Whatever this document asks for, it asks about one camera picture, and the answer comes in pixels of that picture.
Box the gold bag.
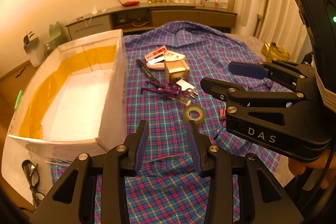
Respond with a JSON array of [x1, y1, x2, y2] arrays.
[[261, 42, 290, 62]]

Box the green potted plant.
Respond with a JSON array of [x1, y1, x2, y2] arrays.
[[23, 30, 35, 45]]

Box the black marker pen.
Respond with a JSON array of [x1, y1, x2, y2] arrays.
[[136, 59, 159, 83]]

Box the person's right hand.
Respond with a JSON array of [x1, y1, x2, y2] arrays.
[[287, 151, 336, 189]]

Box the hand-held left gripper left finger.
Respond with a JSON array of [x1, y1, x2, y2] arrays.
[[29, 120, 149, 224]]

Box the white foam box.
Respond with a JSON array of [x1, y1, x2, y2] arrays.
[[1, 29, 130, 185]]

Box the purple action figure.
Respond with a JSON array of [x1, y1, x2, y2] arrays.
[[141, 82, 191, 99]]

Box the red and white pack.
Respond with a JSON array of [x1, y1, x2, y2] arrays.
[[144, 46, 168, 62]]

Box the black glasses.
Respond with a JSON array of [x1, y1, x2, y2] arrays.
[[22, 160, 46, 207]]

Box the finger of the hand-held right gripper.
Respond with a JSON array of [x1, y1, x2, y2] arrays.
[[200, 77, 315, 128], [228, 60, 315, 92]]

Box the gold tin box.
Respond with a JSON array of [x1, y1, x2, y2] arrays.
[[164, 60, 190, 83]]

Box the grey TV cabinet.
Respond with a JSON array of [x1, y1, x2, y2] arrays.
[[65, 2, 238, 41]]

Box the blue plaid shirt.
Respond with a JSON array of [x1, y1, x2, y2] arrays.
[[51, 21, 294, 224]]

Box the white coiled shelf cable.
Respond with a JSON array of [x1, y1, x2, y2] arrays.
[[131, 18, 151, 27]]

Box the white charger plug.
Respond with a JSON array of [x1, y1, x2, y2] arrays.
[[178, 80, 198, 97]]

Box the clear tape roll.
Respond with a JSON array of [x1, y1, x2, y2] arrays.
[[183, 105, 206, 125]]

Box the white printed card box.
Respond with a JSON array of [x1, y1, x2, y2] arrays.
[[163, 51, 186, 63]]

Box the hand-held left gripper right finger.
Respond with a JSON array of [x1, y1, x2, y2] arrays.
[[187, 121, 305, 224]]

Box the white charging cable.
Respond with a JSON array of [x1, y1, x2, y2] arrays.
[[79, 14, 95, 28]]

